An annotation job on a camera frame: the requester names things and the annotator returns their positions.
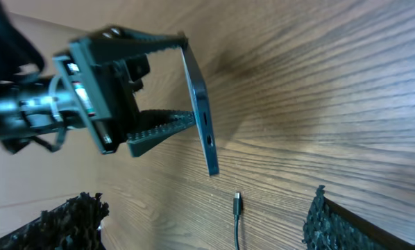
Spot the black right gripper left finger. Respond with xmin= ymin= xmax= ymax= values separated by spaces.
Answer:
xmin=0 ymin=192 xmax=109 ymax=250

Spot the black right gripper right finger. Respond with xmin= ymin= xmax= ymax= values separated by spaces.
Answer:
xmin=302 ymin=185 xmax=415 ymax=250

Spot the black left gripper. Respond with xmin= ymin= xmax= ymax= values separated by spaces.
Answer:
xmin=53 ymin=26 xmax=196 ymax=157

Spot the blue Galaxy smartphone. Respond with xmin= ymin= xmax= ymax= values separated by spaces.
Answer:
xmin=181 ymin=45 xmax=219 ymax=176

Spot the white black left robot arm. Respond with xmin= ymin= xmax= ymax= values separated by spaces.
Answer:
xmin=0 ymin=3 xmax=205 ymax=157

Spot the black USB charger cable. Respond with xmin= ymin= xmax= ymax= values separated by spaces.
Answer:
xmin=232 ymin=191 xmax=244 ymax=250

